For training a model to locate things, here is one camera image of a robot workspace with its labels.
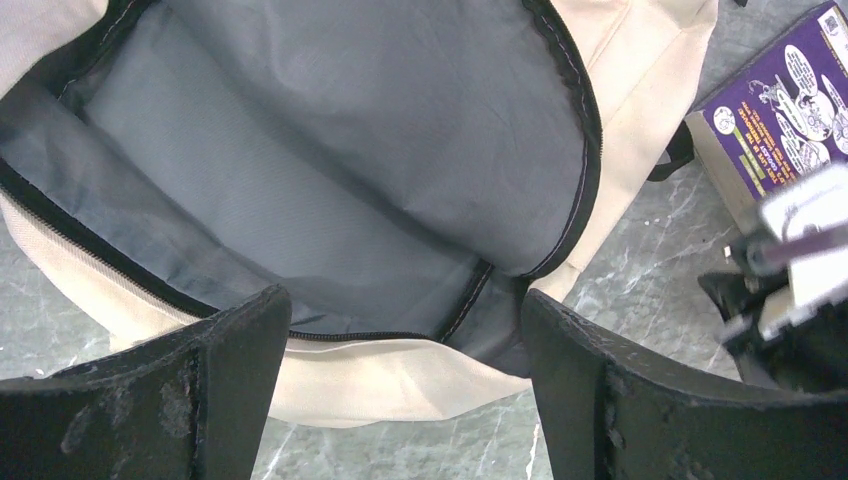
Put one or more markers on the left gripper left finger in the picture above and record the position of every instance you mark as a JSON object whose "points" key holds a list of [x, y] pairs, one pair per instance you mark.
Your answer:
{"points": [[190, 404]]}

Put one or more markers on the purple book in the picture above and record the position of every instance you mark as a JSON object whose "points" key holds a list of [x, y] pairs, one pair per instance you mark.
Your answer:
{"points": [[782, 115]]}

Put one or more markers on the beige canvas backpack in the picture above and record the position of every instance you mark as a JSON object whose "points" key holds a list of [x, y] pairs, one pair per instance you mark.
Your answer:
{"points": [[406, 170]]}

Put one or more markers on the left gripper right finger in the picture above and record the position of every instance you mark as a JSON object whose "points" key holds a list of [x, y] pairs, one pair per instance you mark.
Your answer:
{"points": [[613, 409]]}

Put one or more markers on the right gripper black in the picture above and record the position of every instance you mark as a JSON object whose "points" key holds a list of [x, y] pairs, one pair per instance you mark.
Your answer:
{"points": [[776, 339]]}

